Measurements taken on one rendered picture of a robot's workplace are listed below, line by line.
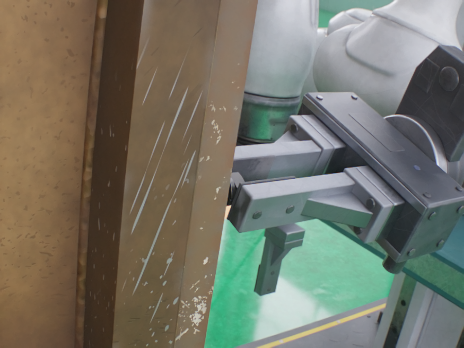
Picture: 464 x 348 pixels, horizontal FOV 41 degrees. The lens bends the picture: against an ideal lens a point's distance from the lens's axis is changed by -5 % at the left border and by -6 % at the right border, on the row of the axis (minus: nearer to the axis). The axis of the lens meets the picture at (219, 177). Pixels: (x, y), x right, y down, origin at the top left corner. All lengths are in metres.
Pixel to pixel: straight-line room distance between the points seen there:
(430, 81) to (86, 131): 0.25
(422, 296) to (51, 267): 0.92
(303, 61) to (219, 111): 0.44
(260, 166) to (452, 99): 0.15
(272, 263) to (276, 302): 1.31
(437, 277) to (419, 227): 0.51
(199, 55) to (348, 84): 0.36
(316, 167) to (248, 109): 0.34
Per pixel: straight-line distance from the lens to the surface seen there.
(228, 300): 2.08
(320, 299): 2.18
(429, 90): 0.47
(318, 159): 0.43
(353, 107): 0.47
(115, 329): 0.35
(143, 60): 0.29
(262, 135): 0.77
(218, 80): 0.32
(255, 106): 0.76
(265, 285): 0.83
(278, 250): 0.80
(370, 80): 0.63
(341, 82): 0.65
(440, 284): 0.92
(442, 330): 1.25
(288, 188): 0.37
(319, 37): 1.04
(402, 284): 1.23
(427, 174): 0.43
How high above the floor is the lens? 1.08
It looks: 21 degrees down
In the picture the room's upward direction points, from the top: 8 degrees clockwise
